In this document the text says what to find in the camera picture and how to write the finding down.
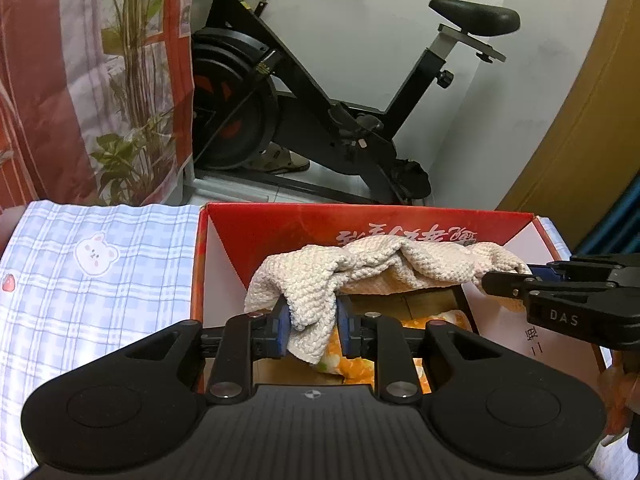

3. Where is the black exercise bike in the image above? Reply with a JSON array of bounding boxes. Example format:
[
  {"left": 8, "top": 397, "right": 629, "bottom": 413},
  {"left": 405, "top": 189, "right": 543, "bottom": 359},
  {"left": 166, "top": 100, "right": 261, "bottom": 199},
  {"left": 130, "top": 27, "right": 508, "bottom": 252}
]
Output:
[{"left": 190, "top": 0, "right": 523, "bottom": 206}]

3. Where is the orange floral cloth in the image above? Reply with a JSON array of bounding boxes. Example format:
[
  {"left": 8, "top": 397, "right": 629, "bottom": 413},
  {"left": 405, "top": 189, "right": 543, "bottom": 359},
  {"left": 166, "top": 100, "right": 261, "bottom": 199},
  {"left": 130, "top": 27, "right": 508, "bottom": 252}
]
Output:
[{"left": 315, "top": 310, "right": 473, "bottom": 396}]

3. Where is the brown sandal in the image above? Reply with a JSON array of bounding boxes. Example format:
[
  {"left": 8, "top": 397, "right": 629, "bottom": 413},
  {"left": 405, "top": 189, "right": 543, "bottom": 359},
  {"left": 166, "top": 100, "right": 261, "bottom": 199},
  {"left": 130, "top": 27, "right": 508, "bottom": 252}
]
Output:
[{"left": 240, "top": 142, "right": 312, "bottom": 176}]

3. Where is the dark blue cloth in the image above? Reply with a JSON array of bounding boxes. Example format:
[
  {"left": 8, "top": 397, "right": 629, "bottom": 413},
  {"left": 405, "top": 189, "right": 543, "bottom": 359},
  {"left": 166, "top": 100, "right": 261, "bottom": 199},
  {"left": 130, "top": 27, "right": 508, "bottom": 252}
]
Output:
[{"left": 570, "top": 170, "right": 640, "bottom": 262}]

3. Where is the tall green plant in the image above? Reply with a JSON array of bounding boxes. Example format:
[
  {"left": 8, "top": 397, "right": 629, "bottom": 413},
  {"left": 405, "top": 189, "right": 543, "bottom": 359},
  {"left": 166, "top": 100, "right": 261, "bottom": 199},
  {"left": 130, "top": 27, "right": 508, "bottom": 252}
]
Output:
[{"left": 82, "top": 0, "right": 176, "bottom": 141}]

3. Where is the pink red patterned curtain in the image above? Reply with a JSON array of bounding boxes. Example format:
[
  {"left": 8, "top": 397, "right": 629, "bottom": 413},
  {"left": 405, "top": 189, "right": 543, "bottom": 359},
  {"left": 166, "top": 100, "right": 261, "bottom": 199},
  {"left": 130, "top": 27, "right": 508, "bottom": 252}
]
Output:
[{"left": 0, "top": 0, "right": 196, "bottom": 211}]

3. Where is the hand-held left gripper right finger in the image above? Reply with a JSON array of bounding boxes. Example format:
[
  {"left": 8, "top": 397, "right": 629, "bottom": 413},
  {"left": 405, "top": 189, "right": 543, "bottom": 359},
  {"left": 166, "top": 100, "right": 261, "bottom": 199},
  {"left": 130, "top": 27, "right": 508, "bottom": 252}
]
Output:
[{"left": 336, "top": 302, "right": 506, "bottom": 406}]

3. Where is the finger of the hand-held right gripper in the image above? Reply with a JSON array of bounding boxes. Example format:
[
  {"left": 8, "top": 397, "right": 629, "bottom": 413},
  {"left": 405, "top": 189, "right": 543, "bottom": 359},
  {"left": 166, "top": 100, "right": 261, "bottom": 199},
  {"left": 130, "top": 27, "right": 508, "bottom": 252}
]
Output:
[
  {"left": 525, "top": 254, "right": 640, "bottom": 283},
  {"left": 481, "top": 269, "right": 618, "bottom": 307}
]

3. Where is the small leafy potted plant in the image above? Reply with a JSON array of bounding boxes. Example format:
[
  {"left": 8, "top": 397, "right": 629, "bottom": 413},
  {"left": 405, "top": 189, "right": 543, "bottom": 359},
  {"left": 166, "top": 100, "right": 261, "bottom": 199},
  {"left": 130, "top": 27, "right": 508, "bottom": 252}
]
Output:
[{"left": 89, "top": 115, "right": 175, "bottom": 206}]

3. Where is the red strawberry print cardboard box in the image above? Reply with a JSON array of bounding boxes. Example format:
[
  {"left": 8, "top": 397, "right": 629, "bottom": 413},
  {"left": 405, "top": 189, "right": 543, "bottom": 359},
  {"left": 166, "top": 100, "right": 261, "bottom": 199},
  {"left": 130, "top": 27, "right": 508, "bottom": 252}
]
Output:
[{"left": 190, "top": 202, "right": 613, "bottom": 396}]

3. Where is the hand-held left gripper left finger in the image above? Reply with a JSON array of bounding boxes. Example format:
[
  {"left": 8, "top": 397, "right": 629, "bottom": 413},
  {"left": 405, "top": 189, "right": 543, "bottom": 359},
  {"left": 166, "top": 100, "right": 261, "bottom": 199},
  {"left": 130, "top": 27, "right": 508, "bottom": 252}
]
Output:
[{"left": 125, "top": 300, "right": 292, "bottom": 406}]

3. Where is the cream knitted cloth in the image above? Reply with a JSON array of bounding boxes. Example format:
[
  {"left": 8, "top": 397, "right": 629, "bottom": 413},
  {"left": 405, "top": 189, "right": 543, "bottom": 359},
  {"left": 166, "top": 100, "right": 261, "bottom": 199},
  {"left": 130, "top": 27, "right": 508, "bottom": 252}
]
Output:
[{"left": 244, "top": 237, "right": 533, "bottom": 366}]

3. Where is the wooden door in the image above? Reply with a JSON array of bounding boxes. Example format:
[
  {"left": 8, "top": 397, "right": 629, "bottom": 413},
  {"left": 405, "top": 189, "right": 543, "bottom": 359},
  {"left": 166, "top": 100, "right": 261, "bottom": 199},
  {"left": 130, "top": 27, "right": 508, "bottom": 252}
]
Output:
[{"left": 494, "top": 0, "right": 640, "bottom": 253}]

